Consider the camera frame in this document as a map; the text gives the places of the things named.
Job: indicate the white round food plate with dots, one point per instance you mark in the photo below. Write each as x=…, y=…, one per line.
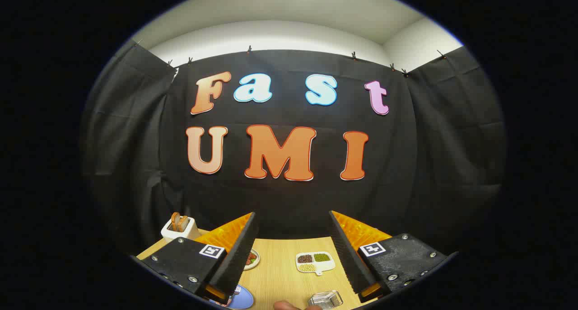
x=256, y=261

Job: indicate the metal cutlery rack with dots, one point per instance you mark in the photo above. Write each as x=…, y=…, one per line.
x=326, y=298

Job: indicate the toasted bread slice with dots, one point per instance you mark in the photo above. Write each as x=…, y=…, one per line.
x=174, y=221
x=184, y=224

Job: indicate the blue plate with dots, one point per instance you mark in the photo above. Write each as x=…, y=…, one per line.
x=244, y=299

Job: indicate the brown steak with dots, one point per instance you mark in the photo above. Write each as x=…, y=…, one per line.
x=251, y=258

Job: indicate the pile of green beans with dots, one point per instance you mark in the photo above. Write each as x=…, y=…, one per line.
x=321, y=257

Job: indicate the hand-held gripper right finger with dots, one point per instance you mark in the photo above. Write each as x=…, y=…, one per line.
x=347, y=255

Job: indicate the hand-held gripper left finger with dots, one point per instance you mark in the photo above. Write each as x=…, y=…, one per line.
x=239, y=255

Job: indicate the pile of dark beans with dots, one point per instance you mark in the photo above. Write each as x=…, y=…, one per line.
x=305, y=258

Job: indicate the white divided dish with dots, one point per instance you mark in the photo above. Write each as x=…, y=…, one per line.
x=326, y=265

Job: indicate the pile of yellow beans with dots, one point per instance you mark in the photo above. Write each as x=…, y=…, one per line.
x=307, y=267

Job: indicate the white toaster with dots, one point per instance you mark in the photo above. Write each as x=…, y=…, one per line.
x=189, y=233

